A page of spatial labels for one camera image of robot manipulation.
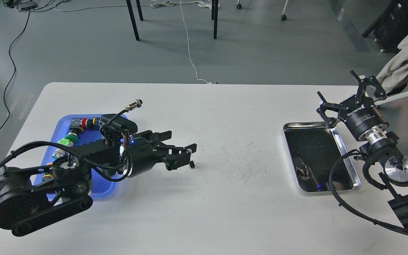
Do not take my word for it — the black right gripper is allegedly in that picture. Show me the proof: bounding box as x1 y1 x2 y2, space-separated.
317 70 389 142

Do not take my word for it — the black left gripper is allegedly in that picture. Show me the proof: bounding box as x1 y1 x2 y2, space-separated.
128 130 197 177

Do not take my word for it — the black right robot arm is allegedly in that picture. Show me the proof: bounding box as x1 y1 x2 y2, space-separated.
316 70 408 236

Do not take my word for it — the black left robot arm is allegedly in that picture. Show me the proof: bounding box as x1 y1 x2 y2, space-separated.
0 100 197 236

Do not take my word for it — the beige cloth on chair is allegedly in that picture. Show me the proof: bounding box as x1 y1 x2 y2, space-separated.
376 35 408 96

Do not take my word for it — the shiny metal tray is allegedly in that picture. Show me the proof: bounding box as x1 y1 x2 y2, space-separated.
283 122 347 196

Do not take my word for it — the blue plastic tray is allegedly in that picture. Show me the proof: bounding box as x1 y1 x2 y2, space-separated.
41 114 117 199

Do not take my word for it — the black cabinet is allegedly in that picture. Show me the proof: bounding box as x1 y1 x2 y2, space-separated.
361 0 408 53

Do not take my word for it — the black table leg left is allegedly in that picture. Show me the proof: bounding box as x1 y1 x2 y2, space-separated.
126 0 144 41

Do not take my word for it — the black table leg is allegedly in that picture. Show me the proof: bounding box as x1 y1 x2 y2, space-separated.
211 0 219 39
126 0 144 41

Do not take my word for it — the black table leg right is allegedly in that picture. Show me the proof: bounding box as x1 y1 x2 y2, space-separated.
211 0 219 39

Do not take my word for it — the white floor cable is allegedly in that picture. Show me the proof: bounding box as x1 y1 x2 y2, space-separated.
150 0 221 85

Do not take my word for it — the red push button switch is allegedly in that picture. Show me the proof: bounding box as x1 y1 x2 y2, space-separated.
69 117 100 133

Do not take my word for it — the green push button switch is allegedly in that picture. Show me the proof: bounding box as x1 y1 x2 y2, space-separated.
64 132 78 144

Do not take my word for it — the yellow push button switch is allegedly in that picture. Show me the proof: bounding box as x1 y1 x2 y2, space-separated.
41 163 53 182

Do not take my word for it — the black floor cable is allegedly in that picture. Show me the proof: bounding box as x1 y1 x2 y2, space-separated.
0 0 63 160

